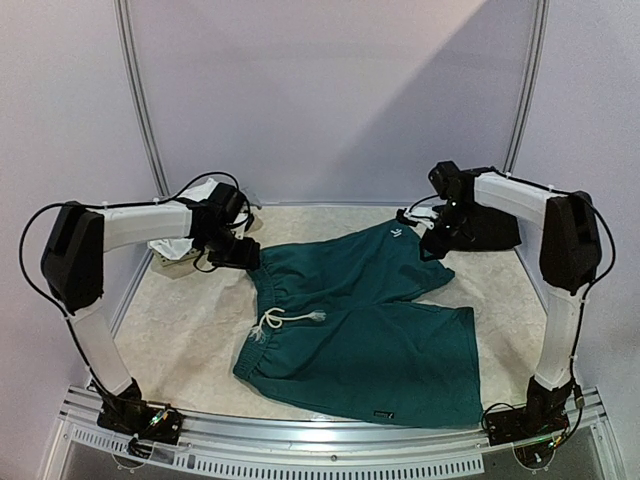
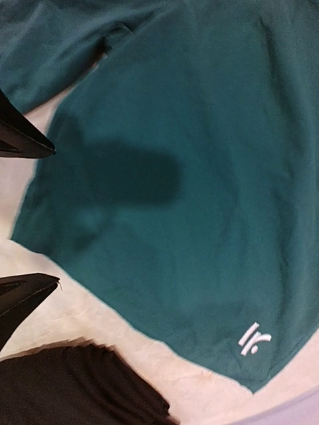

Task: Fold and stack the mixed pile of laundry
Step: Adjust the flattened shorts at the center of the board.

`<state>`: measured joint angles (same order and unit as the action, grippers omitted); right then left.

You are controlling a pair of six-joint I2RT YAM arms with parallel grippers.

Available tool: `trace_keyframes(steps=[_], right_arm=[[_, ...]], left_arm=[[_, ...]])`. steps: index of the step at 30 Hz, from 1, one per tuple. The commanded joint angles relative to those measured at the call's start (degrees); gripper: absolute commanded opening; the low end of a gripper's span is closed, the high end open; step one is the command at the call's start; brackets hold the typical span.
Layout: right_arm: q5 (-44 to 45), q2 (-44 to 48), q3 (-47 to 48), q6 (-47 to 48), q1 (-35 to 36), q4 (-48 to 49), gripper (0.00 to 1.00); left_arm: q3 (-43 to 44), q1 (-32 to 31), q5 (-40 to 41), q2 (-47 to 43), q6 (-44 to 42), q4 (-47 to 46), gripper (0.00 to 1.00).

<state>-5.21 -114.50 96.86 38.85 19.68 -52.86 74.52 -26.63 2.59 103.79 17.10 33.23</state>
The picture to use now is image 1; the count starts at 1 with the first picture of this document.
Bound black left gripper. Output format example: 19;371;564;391
197;225;259;270

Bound black trousers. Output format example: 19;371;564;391
448;204;522;252

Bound teal green garment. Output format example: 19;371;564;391
233;220;483;428

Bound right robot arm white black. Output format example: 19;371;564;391
404;161;602;395

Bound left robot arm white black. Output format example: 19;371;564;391
41;193;260;397

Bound white garment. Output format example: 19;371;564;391
147;177;218;261

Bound cream perforated plastic basket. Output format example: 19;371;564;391
155;222;251;274

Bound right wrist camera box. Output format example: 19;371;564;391
396;207;438;229

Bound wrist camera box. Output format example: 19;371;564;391
207;183;250;228
396;207;438;229

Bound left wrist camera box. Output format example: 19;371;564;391
207;183;250;228

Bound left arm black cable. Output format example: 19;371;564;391
18;172;254;396

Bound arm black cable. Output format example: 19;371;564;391
407;192;617;401
18;172;254;396

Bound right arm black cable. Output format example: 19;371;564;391
407;192;617;401

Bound aluminium front rail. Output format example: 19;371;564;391
43;387;626;479

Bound right aluminium corner post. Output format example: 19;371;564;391
502;0;550;173

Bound aluminium corner post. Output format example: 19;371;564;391
114;0;170;195
502;0;550;173

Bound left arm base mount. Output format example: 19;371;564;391
93;381;184;459

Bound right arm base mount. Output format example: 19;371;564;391
480;378;585;471

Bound left aluminium corner post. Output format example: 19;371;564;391
114;0;170;195

